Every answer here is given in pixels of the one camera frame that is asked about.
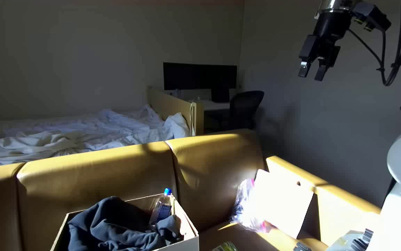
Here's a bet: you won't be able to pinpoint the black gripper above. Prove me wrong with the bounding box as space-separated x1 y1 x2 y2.
297 8 354 83

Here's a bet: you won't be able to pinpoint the clear water bottle blue cap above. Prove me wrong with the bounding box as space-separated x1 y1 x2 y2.
149 187 177 226

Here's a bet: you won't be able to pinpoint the white cardboard box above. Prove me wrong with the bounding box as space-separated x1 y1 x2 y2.
49 192 201 251

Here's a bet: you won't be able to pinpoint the tan leather sofa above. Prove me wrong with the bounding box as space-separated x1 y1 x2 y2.
0 128 383 251

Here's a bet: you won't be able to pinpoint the black office chair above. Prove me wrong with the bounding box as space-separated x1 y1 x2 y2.
223 89 266 131

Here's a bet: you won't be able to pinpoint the black monitor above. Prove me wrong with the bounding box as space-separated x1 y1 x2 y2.
163 61 240 103

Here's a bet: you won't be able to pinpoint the clear plastic bag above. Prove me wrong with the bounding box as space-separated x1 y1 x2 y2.
230 178 276 234

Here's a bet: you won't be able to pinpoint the grey patterned package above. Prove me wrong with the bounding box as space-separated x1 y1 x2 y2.
330 227 375 251

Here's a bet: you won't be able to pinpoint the green package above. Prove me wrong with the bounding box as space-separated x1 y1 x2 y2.
212 240 240 251

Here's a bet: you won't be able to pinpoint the white crumpled bed sheets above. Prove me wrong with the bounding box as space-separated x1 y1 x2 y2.
0 103 191 164

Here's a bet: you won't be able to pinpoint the dark blue clothing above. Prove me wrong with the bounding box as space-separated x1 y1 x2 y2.
66 195 184 251

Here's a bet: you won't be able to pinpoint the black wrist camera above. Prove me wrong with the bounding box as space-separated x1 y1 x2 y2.
351 0 393 33

